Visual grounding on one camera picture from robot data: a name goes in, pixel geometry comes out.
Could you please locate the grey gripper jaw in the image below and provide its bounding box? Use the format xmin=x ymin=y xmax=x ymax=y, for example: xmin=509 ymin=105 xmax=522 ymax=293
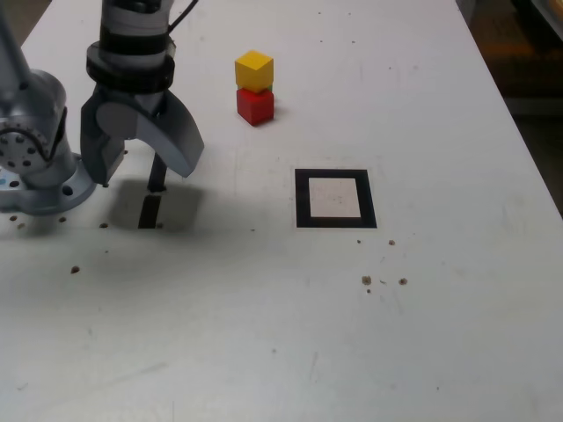
xmin=97 ymin=93 xmax=206 ymax=178

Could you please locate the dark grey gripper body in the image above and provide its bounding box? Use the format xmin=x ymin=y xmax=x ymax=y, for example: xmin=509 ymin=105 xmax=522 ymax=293
xmin=93 ymin=84 xmax=172 ymax=119

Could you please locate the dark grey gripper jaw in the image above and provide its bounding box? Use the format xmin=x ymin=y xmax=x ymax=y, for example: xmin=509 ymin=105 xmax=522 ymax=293
xmin=80 ymin=87 xmax=127 ymax=189

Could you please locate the red wooden cube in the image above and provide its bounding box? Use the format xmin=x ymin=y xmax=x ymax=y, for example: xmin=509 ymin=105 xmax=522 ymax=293
xmin=236 ymin=87 xmax=275 ymax=127

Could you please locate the yellow wooden cube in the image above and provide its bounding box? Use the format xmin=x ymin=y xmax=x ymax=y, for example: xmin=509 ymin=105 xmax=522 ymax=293
xmin=234 ymin=50 xmax=274 ymax=93

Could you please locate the black tape square outline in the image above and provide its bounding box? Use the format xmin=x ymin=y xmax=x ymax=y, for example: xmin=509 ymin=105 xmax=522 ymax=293
xmin=294 ymin=168 xmax=378 ymax=229

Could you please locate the black tape strip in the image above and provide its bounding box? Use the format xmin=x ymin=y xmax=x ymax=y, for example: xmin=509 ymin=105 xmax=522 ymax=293
xmin=137 ymin=151 xmax=167 ymax=229

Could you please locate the dark background furniture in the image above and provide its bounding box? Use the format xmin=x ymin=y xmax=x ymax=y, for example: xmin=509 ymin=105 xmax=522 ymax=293
xmin=457 ymin=0 xmax=563 ymax=115

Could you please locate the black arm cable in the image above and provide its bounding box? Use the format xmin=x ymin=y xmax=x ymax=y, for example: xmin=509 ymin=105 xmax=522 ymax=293
xmin=168 ymin=0 xmax=200 ymax=33

